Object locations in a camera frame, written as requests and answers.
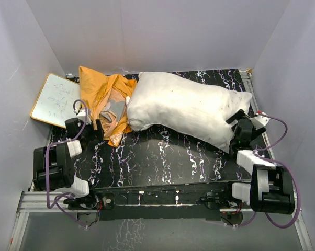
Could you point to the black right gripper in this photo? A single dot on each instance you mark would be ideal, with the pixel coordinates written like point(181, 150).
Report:
point(238, 115)

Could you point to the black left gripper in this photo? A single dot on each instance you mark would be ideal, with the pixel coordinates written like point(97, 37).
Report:
point(96, 134)

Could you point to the orange cartoon print pillowcase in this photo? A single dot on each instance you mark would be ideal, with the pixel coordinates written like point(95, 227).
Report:
point(106, 98)

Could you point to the white pillow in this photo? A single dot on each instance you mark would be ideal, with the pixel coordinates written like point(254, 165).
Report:
point(188, 107)

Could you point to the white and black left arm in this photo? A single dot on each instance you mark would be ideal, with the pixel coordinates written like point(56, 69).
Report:
point(62, 177)

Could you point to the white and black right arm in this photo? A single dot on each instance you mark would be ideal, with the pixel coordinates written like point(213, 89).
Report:
point(271, 189)

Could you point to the small wood framed whiteboard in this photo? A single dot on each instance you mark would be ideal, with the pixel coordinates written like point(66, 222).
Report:
point(55, 102)

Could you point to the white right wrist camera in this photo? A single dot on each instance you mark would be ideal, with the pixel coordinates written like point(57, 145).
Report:
point(259, 120)

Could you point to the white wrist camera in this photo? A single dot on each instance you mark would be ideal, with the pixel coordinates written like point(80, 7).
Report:
point(259, 120)
point(83, 116)

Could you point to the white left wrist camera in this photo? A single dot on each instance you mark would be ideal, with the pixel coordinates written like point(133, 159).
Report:
point(83, 116)

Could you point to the aluminium table frame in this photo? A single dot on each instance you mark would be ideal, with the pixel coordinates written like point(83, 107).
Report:
point(35, 202)

